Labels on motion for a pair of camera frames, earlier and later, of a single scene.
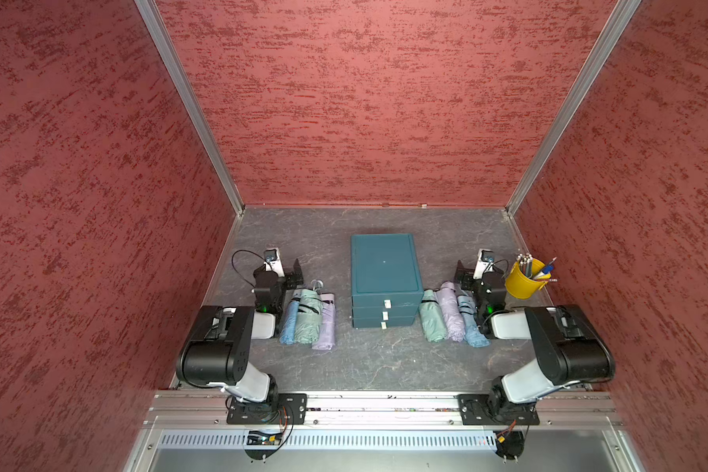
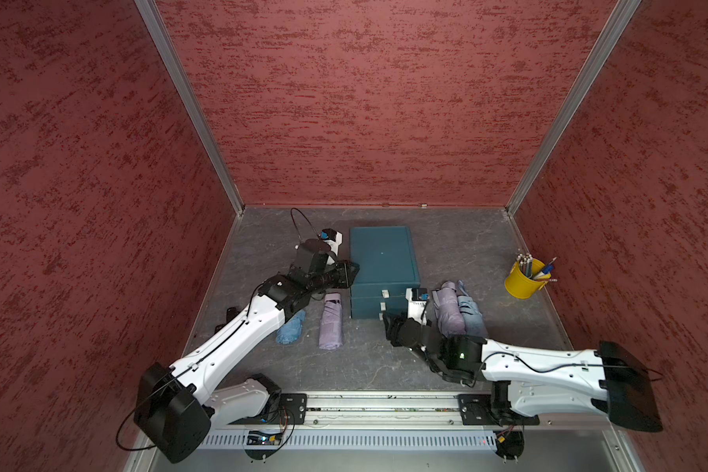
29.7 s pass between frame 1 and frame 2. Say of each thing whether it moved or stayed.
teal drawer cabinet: stayed
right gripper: moved
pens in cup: stayed
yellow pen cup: stayed
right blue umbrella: stayed
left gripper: moved
